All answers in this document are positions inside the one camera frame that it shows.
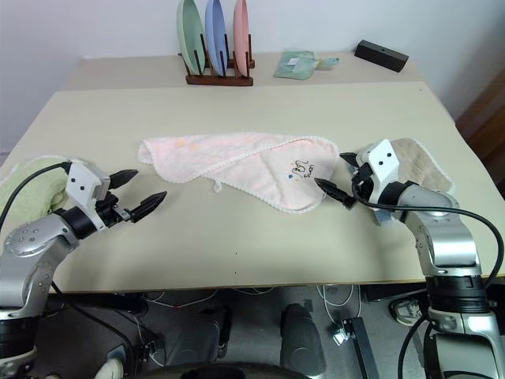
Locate beige terry towel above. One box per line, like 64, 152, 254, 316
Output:
387, 137, 455, 195

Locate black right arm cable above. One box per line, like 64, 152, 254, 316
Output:
351, 177, 505, 291

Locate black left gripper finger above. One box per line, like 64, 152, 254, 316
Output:
109, 169, 140, 190
129, 190, 168, 223

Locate pink embroidered towel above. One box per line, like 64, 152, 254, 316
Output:
137, 133, 342, 216

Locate white cable under table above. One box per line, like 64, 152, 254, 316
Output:
317, 283, 365, 319

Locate green plate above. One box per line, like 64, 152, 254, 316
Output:
175, 0, 207, 75

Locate blue plate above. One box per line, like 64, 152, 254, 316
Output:
204, 0, 230, 77

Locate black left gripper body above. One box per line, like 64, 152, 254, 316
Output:
94, 192, 133, 229

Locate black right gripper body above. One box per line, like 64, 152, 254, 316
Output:
350, 163, 380, 203

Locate folded green cloth with tag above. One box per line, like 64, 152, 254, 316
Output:
273, 49, 342, 81

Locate black table crossbar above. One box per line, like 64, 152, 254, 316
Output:
46, 292, 148, 313

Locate light green terry towel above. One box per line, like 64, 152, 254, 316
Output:
0, 156, 77, 223

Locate dark rounded shape under table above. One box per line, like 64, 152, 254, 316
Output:
163, 304, 234, 366
279, 302, 327, 373

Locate black metal table leg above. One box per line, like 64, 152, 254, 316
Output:
340, 317, 380, 379

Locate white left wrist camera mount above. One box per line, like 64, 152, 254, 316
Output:
64, 159, 112, 220

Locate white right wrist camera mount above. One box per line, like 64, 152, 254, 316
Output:
356, 138, 401, 203

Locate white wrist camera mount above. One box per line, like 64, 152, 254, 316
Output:
356, 138, 401, 203
64, 159, 112, 220

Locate black rectangular box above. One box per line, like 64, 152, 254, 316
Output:
353, 39, 410, 73

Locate dark wooden plate rack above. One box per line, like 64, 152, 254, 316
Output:
185, 33, 256, 88

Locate pink plate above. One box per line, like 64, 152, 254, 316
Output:
232, 0, 251, 78

